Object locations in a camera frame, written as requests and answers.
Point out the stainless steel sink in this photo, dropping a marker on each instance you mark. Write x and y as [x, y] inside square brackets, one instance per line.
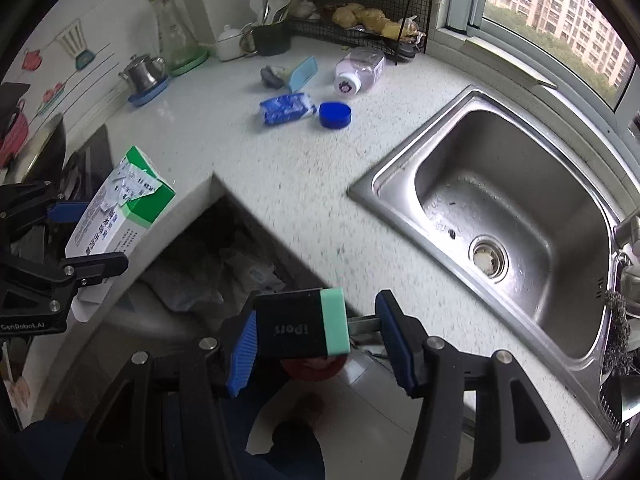
[500, 220]

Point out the ginger root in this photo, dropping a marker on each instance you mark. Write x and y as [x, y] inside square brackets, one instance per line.
[374, 21]
[397, 29]
[350, 14]

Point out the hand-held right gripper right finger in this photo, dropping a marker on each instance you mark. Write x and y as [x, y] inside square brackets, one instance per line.
[395, 345]

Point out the steel wool scrubber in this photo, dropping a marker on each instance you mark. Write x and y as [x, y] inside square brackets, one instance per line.
[616, 332]

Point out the blue packet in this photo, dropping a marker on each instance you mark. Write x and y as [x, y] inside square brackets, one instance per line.
[287, 110]

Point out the window frame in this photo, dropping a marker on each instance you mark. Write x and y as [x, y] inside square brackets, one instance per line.
[475, 0]

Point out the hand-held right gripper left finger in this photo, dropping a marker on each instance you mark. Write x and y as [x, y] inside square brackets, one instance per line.
[242, 355]

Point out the white lidded jar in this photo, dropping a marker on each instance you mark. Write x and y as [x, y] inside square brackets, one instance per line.
[231, 45]

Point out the blue plastic lid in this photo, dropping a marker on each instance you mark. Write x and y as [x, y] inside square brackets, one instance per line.
[335, 115]

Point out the glass carafe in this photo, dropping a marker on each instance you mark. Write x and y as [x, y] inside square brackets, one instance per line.
[172, 35]

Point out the black mug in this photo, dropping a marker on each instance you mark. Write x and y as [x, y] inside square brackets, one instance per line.
[270, 40]

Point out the red plastic bin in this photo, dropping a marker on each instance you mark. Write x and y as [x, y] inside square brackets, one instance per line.
[312, 365]

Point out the garlic bulb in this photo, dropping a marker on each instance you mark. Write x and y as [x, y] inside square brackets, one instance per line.
[304, 8]

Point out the translucent plastic bag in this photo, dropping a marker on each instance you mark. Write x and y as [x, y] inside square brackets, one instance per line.
[240, 270]

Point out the clear plastic bottle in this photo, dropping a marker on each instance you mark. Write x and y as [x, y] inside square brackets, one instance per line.
[360, 70]

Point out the steel faucet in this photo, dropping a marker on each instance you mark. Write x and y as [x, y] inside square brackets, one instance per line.
[630, 232]

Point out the black green charger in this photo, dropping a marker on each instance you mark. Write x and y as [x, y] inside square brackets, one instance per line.
[295, 322]

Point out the black wok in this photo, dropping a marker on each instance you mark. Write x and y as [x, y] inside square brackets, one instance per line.
[42, 145]

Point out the kitchen wall sticker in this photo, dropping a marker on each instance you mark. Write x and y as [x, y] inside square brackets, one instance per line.
[70, 45]

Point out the light blue box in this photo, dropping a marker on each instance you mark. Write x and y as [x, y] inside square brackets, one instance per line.
[302, 74]

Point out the blue saucer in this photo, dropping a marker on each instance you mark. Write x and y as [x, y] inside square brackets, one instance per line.
[147, 95]

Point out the green saucer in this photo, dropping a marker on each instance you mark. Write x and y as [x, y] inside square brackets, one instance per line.
[192, 62]

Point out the green white cardboard box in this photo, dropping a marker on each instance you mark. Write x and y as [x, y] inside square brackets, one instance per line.
[115, 210]

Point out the grey cloth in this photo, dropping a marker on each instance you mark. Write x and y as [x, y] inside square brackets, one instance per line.
[272, 76]

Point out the steel teapot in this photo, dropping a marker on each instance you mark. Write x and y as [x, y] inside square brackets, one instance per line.
[142, 72]

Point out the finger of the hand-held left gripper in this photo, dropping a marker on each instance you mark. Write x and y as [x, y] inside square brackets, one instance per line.
[95, 266]
[67, 211]

